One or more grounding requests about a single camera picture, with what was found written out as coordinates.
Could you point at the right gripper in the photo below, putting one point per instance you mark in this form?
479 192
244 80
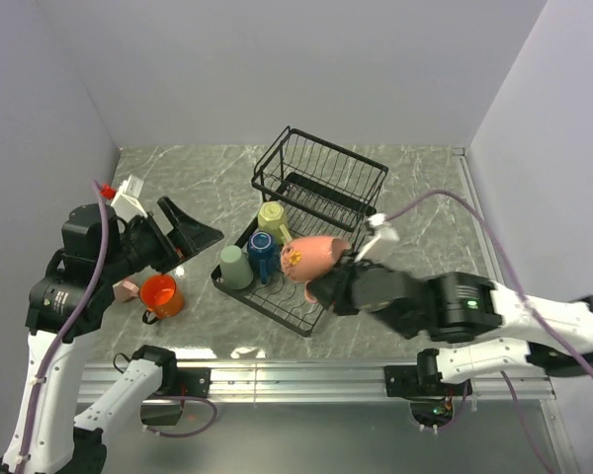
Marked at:
327 287

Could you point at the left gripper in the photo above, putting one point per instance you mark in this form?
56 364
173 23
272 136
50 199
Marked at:
190 235

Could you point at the pink floral mug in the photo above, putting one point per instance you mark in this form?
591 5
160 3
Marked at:
307 258

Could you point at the mint green cup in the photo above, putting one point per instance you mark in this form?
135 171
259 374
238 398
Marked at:
236 271

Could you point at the orange mug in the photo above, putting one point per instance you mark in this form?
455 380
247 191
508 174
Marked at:
162 298

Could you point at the blue faceted mug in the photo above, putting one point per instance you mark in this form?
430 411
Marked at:
263 255

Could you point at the yellow mug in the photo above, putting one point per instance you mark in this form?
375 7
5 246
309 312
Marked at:
272 218

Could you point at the black wire dish rack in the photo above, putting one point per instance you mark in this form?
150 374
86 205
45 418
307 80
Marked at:
326 189

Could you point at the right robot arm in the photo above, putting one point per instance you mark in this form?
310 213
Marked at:
478 325

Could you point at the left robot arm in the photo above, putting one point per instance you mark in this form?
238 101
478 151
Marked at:
66 309

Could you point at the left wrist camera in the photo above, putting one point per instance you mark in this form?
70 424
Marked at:
126 202

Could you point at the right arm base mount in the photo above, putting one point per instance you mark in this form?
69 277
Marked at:
405 380

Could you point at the aluminium mounting rail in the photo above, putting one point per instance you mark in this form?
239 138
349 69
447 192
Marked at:
267 345

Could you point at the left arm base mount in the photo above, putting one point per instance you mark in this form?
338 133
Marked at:
185 381

